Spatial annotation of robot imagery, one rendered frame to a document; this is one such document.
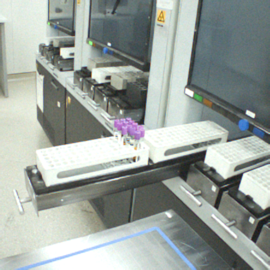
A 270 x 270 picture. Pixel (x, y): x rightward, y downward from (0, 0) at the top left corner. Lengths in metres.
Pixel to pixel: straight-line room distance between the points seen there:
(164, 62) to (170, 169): 0.41
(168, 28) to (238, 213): 0.66
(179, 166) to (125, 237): 0.37
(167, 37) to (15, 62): 3.38
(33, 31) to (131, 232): 3.83
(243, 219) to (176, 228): 0.22
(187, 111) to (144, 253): 0.59
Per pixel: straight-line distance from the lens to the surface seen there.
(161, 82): 1.17
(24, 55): 4.35
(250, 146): 1.02
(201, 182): 0.93
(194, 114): 1.11
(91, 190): 0.83
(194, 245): 0.66
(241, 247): 0.88
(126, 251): 0.63
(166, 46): 1.14
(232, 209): 0.86
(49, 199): 0.80
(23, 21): 4.27
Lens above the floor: 1.29
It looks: 28 degrees down
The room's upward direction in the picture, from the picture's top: 6 degrees clockwise
